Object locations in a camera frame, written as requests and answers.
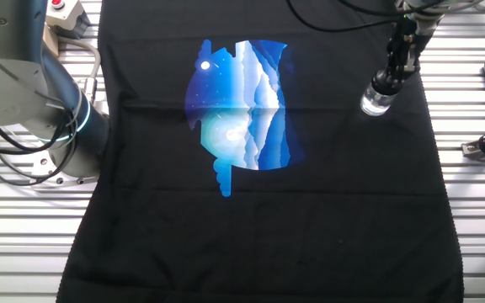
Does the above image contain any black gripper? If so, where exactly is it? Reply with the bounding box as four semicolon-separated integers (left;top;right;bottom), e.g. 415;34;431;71
385;14;440;83

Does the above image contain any clear glass jar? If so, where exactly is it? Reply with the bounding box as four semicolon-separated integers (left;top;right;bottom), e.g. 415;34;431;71
359;82;397;118

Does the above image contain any black cloth with blue print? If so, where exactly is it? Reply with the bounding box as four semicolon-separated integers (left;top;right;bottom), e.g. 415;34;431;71
56;0;465;303

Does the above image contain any grey emergency stop button box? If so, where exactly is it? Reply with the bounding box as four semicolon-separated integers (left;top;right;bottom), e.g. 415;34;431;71
45;0;93;41

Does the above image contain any light wooden block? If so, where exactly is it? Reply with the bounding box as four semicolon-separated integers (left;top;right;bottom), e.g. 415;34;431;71
42;24;61;59

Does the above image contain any grey emergency stop cable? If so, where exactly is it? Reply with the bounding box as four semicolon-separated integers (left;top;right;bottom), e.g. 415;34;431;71
56;35;103;107

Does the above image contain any looped black cable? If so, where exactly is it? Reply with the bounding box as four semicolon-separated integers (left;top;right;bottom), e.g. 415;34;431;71
0;92;80;187

